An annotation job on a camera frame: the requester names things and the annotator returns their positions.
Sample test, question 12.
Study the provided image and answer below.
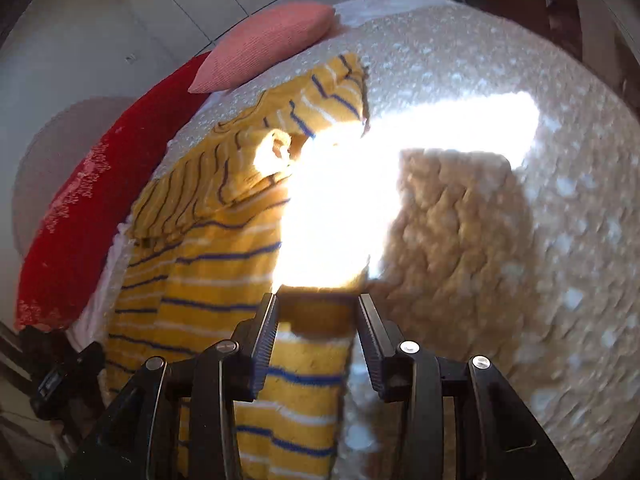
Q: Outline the yellow striped knit sweater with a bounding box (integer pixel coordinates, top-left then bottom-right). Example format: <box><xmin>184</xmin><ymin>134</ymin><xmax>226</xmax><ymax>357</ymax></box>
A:
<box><xmin>102</xmin><ymin>52</ymin><xmax>381</xmax><ymax>480</ymax></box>

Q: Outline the pink pillow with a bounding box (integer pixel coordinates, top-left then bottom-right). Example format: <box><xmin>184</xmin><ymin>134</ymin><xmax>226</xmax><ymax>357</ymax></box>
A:
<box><xmin>188</xmin><ymin>2</ymin><xmax>337</xmax><ymax>94</ymax></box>

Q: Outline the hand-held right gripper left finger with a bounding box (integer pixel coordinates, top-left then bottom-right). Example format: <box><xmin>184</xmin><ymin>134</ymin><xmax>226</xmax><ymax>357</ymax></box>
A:
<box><xmin>64</xmin><ymin>292</ymin><xmax>280</xmax><ymax>480</ymax></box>

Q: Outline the white textured bedspread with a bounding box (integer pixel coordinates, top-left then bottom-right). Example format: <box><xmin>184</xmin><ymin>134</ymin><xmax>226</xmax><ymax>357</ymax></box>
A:
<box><xmin>67</xmin><ymin>0</ymin><xmax>640</xmax><ymax>480</ymax></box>

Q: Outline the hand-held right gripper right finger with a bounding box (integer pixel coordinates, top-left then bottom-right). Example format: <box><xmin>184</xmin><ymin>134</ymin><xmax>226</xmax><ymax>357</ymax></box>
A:
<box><xmin>356</xmin><ymin>294</ymin><xmax>576</xmax><ymax>480</ymax></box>

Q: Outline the red patterned blanket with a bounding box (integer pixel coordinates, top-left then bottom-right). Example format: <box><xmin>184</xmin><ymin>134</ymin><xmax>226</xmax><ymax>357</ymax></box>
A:
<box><xmin>14</xmin><ymin>51</ymin><xmax>213</xmax><ymax>332</ymax></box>

